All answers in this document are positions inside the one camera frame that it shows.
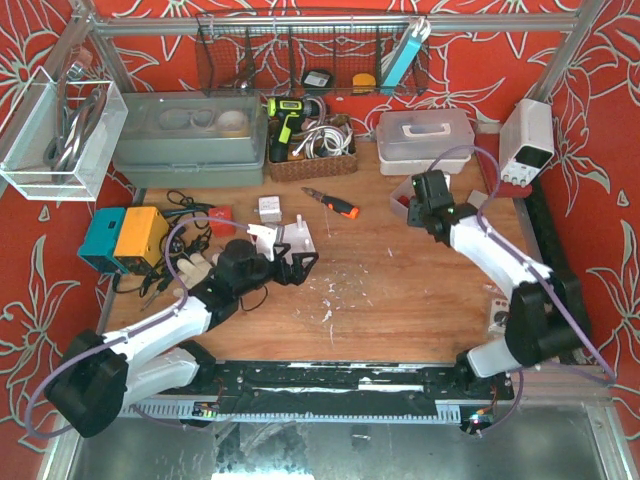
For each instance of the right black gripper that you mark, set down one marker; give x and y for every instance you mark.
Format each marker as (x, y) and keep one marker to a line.
(415, 215)

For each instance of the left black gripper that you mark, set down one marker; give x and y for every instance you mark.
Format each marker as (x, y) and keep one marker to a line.
(282, 262)

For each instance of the white peg base plate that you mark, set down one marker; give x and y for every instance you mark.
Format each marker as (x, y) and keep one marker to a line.
(298, 236)

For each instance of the orange black handled pliers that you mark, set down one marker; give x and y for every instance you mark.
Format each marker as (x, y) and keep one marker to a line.
(333, 203)

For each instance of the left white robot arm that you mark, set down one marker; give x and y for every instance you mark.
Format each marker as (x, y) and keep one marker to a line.
(100, 375)

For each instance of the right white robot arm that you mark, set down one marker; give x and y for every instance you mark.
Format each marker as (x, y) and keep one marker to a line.
(547, 316)

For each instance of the clear tray of red springs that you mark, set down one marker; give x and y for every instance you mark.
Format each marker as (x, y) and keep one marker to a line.
(400, 198)

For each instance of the small clear plastic bag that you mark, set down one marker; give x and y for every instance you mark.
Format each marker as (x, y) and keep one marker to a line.
(477, 198)

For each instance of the white power adapter cube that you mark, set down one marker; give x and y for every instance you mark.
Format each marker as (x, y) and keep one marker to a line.
(269, 209)

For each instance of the red mat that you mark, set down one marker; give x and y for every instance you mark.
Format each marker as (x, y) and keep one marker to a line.
(490, 143)

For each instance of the small red cube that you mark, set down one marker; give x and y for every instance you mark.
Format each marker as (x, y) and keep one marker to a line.
(220, 223)

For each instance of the brown woven basket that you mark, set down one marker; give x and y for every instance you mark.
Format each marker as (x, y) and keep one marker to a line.
(327, 151)

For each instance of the beige work glove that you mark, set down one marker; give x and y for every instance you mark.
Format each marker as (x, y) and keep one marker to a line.
(196, 268)

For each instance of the white power supply unit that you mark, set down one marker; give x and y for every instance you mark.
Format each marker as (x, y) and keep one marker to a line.
(526, 142)

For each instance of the bagged small parts packet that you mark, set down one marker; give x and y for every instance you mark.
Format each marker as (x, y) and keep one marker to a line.
(498, 315)

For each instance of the yellow tape measure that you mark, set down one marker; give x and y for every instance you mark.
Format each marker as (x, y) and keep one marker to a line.
(363, 84)

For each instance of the yellow box device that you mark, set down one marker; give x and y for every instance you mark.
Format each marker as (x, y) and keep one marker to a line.
(138, 248)

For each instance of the blue white power strip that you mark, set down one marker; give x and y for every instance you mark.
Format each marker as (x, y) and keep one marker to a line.
(395, 64)

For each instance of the grey translucent storage box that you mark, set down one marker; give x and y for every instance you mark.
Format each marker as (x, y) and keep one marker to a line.
(189, 140)

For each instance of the teal box device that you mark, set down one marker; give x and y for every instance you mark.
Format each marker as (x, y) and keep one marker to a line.
(98, 247)

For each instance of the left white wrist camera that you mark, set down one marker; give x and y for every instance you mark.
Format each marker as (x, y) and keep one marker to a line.
(265, 237)

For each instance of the white plastic case with handle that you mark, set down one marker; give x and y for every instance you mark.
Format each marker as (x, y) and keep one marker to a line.
(408, 142)

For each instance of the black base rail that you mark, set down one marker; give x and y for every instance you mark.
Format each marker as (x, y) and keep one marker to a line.
(342, 388)

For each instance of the green black cordless drill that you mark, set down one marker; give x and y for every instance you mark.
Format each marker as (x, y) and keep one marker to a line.
(290, 113)

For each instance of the clear acrylic wall bin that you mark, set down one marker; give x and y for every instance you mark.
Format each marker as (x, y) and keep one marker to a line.
(60, 149)

